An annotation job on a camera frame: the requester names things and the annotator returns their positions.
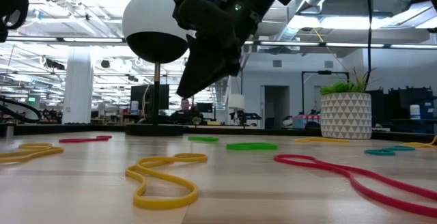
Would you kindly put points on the green rubber band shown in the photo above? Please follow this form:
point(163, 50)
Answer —
point(205, 139)
point(252, 148)

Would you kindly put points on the wall air vent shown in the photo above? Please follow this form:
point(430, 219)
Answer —
point(277, 63)
point(328, 64)

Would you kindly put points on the white wipes canister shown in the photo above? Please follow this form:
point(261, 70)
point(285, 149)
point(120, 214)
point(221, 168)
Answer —
point(415, 112)
point(134, 108)

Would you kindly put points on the potted plant in patterned planter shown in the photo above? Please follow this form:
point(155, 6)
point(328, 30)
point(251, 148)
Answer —
point(346, 116)

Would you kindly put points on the grey metal post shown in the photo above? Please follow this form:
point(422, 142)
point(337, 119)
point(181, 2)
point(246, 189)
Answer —
point(9, 132)

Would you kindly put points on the black aluminium table frame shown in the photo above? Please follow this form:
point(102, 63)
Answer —
point(85, 128)

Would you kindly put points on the white building column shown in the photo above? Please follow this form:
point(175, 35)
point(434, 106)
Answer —
point(78, 87)

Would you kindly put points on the white lampshade lamp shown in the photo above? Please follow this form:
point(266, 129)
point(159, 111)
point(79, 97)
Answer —
point(236, 102)

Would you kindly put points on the white globe table lamp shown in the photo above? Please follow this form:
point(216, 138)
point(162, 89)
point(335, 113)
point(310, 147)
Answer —
point(147, 15)

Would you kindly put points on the black ceiling track light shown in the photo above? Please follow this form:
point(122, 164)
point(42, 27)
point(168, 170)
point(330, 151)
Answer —
point(54, 64)

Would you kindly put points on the teal rubber band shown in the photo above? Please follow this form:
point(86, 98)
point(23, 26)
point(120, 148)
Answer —
point(379, 152)

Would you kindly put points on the green exit sign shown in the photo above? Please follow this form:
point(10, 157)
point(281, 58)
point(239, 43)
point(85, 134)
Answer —
point(32, 99)

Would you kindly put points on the pink blue striped box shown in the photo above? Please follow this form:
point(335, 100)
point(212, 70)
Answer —
point(305, 121)

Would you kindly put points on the black background robot arm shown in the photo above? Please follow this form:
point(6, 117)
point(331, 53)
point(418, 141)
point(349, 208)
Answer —
point(247, 116)

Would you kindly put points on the yellow rubber band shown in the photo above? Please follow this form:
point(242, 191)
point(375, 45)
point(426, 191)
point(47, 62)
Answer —
point(420, 145)
point(58, 150)
point(164, 203)
point(321, 139)

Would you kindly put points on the red rubber band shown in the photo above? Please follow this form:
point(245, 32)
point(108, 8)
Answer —
point(349, 173)
point(78, 140)

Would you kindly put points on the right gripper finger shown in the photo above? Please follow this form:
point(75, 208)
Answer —
point(208, 67)

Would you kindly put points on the black ceiling speaker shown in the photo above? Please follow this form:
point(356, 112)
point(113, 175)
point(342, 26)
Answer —
point(105, 64)

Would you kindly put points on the person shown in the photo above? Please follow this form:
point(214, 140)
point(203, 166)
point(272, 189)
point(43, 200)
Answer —
point(185, 105)

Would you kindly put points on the black metal rig frame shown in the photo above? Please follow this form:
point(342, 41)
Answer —
point(324, 72)
point(241, 91)

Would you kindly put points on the black equipment rack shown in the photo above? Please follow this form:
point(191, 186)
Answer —
point(392, 108)

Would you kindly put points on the black computer monitor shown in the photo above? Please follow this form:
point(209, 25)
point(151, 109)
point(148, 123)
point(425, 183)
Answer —
point(140, 96)

